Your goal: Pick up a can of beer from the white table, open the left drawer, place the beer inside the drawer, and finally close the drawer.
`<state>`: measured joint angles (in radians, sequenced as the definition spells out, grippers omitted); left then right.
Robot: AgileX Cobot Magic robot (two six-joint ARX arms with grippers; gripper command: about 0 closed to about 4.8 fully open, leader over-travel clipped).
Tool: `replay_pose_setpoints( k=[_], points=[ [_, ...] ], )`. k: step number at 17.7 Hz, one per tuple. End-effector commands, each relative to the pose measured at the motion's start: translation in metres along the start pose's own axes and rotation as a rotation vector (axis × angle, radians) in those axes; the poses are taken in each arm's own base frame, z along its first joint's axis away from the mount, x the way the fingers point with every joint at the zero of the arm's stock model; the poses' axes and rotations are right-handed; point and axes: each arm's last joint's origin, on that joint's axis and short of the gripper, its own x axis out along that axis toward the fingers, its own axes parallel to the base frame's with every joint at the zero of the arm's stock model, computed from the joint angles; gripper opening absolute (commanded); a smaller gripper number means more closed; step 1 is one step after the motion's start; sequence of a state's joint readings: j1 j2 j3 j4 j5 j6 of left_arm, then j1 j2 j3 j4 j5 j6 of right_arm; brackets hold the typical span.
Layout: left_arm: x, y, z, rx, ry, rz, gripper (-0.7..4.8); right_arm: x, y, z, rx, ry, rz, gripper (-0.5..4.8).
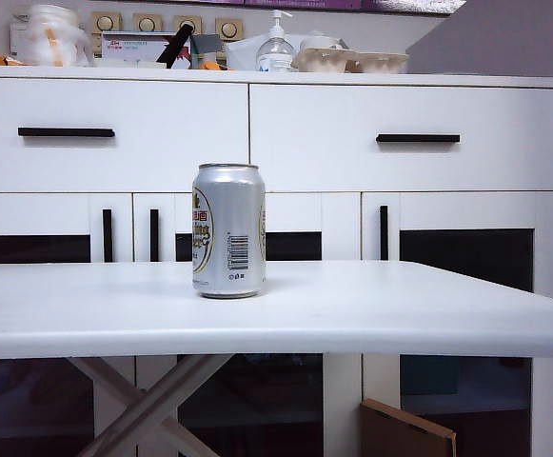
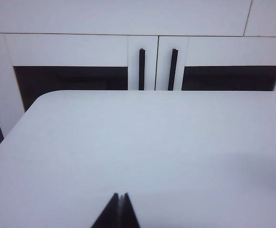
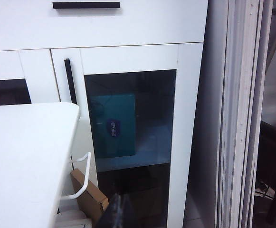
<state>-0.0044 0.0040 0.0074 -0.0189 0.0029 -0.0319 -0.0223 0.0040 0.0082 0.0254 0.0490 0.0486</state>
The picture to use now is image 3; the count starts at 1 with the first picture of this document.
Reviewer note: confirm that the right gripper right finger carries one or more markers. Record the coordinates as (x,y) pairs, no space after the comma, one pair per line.
(127,213)

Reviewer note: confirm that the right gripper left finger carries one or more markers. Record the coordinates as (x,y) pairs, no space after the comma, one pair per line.
(114,213)

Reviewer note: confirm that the white cabinet drawer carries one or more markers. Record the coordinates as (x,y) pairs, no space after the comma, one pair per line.
(128,26)

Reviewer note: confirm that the flat brown cardboard box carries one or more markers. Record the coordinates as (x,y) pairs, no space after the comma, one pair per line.
(92,197)

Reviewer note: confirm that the teal box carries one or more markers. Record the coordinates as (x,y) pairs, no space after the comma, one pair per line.
(114,111)

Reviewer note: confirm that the white sideboard cabinet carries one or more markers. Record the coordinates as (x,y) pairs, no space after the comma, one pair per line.
(204,118)

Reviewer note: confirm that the white glass cabinet door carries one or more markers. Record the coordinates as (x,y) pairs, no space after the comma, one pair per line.
(38,71)
(187,95)

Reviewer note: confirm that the stack of white boards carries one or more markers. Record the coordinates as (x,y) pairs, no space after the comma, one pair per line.
(242,95)

